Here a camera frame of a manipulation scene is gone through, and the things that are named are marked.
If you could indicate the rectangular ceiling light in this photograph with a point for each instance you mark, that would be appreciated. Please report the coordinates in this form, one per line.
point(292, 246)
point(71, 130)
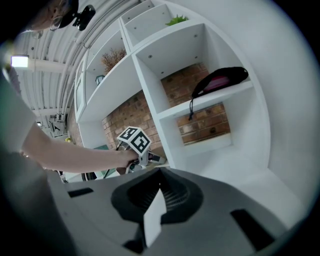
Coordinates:
point(19, 61)

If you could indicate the person's head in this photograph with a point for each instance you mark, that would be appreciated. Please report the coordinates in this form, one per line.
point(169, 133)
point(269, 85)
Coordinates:
point(47, 15)

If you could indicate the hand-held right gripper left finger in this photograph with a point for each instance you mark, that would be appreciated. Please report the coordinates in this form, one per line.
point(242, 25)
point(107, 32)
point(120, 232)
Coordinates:
point(130, 200)

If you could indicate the small green lantern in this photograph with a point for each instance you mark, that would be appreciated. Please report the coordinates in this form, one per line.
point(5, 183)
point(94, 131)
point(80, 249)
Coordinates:
point(99, 80)

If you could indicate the green leafy plant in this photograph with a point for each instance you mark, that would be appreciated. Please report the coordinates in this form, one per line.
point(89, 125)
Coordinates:
point(176, 20)

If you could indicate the black head-worn camera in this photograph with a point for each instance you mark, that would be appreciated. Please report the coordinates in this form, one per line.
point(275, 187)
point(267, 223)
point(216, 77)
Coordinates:
point(83, 17)

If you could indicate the white shelf unit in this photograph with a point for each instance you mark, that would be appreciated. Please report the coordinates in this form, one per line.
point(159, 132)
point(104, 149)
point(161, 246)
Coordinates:
point(120, 82)

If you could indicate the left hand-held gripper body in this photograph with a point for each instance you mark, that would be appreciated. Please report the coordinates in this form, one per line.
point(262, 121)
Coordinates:
point(137, 142)

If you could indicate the dried brown plant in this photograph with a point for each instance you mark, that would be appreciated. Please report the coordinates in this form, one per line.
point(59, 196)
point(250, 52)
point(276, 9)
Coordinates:
point(112, 58)

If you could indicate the white item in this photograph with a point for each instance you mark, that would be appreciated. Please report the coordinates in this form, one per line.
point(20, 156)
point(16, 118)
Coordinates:
point(152, 225)

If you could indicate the eyeglasses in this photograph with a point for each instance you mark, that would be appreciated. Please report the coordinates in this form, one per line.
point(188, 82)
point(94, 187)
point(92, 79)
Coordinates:
point(58, 22)

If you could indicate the person's grey shirt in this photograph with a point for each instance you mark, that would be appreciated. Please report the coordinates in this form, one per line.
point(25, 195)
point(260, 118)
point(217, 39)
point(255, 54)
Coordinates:
point(20, 180)

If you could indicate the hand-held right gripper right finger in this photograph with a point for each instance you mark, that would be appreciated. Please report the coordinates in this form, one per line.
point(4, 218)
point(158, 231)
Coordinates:
point(185, 200)

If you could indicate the person's left forearm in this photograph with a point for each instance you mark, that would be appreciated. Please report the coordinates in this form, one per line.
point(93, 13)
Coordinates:
point(75, 157)

